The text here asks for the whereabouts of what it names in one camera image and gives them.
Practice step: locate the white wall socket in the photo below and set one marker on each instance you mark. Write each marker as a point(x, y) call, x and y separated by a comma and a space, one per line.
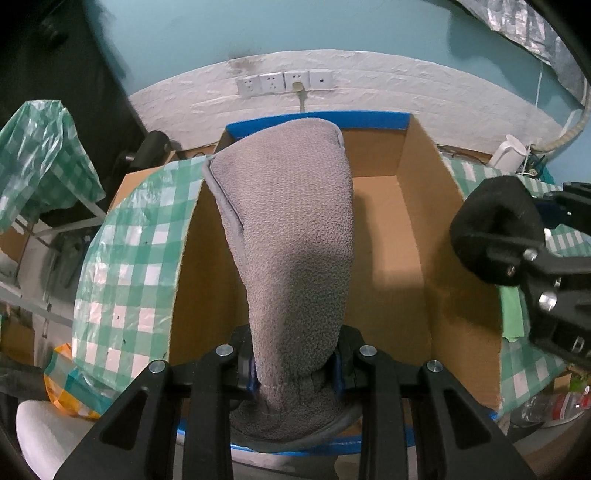
point(290, 78)
point(321, 79)
point(271, 83)
point(248, 86)

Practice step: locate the teal basket with clutter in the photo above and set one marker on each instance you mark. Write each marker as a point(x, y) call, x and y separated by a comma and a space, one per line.
point(535, 166)

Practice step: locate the green bubble wrap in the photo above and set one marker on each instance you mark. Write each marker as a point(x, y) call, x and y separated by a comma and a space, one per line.
point(511, 314)

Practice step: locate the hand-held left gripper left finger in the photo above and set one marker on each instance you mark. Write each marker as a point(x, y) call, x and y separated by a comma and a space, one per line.
point(250, 383)

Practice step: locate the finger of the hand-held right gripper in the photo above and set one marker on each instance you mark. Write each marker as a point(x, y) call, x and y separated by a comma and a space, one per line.
point(538, 270)
point(551, 213)

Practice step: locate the green checked cloth on rack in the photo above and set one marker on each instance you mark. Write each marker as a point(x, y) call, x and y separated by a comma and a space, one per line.
point(41, 152)

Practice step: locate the orange yellow bag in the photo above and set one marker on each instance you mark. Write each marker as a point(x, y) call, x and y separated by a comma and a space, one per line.
point(62, 387)

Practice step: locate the grey towel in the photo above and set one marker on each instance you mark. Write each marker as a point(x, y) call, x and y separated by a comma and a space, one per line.
point(291, 221)

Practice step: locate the green checked plastic tablecloth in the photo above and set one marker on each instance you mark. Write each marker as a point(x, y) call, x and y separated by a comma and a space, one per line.
point(134, 258)

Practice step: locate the white electric kettle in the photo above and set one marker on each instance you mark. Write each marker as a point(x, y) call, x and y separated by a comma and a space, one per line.
point(505, 150)

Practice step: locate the silver foil sheet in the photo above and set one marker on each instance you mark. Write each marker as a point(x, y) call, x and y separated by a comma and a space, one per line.
point(531, 32)

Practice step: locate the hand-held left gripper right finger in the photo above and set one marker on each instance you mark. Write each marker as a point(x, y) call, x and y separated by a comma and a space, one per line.
point(338, 381)

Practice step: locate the cardboard box with blue rim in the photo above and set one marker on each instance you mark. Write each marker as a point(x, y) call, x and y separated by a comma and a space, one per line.
point(392, 230)

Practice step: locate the clear plastic bottle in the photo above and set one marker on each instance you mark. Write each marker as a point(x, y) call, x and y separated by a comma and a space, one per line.
point(549, 408)

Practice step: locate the black cylindrical object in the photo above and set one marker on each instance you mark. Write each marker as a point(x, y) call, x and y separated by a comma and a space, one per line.
point(151, 147)

